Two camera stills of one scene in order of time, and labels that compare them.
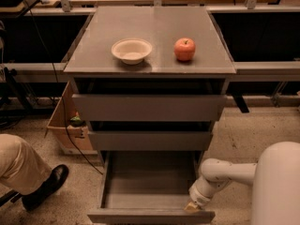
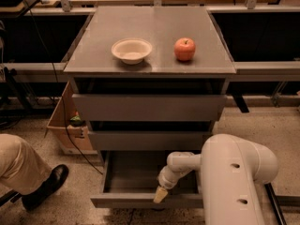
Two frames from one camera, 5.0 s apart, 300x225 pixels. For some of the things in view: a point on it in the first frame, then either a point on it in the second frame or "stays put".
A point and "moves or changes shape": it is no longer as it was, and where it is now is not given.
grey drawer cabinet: (152, 82) stays put
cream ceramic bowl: (131, 51) stays put
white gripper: (200, 197) -> (165, 180)
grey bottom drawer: (148, 187) moves or changes shape
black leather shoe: (52, 184) stays put
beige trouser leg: (22, 170) stays put
